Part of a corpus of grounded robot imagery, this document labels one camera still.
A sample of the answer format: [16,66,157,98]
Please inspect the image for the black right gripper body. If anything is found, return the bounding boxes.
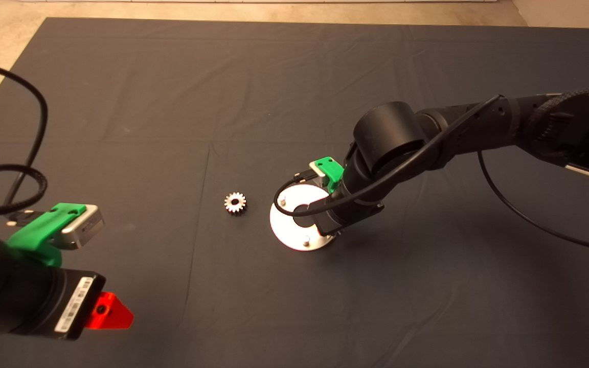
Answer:
[307,196,384,238]

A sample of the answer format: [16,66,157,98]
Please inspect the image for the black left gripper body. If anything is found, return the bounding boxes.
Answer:
[8,266,106,340]

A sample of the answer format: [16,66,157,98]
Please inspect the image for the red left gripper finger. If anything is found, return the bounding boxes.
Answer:
[86,291,134,330]

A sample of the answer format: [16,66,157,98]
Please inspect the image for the round metal carrier plate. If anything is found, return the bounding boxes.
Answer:
[269,184,338,252]

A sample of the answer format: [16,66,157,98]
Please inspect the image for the dark grey table cloth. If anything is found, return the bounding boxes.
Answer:
[0,18,589,368]

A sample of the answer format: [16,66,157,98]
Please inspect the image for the green right camera mount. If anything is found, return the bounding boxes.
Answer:
[310,156,345,194]

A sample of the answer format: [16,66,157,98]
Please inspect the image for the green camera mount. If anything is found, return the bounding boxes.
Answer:
[310,156,345,194]
[6,203,88,267]

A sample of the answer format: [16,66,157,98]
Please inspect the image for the green left camera mount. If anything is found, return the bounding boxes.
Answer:
[6,203,88,267]

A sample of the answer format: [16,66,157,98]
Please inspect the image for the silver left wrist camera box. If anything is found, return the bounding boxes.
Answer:
[59,205,105,250]

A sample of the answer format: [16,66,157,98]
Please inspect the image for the smooth black left camera cable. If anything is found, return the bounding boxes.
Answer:
[0,60,49,226]

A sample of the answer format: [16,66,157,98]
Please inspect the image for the braided black left arm cable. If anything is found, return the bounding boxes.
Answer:
[0,165,48,215]

